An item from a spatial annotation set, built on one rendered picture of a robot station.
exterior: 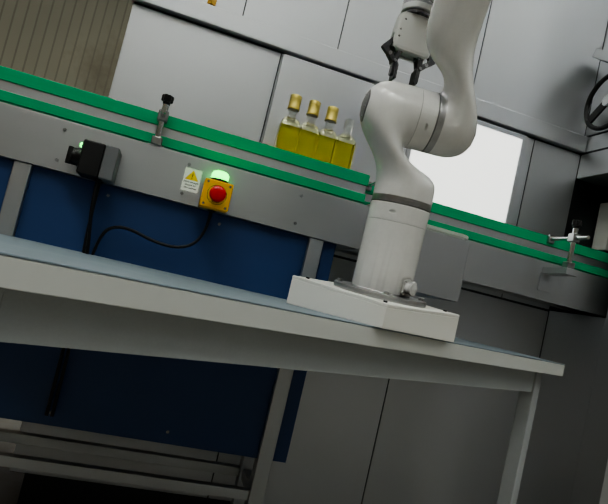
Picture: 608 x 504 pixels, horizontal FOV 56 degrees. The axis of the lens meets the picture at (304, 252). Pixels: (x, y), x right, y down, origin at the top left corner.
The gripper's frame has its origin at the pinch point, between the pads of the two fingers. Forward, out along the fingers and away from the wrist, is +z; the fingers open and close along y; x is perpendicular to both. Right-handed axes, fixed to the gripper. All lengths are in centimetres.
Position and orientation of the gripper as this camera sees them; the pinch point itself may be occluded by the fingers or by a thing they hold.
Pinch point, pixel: (403, 76)
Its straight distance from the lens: 150.0
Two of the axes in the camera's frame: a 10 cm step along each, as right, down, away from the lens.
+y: -9.4, -2.4, -2.4
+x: 2.4, -0.1, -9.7
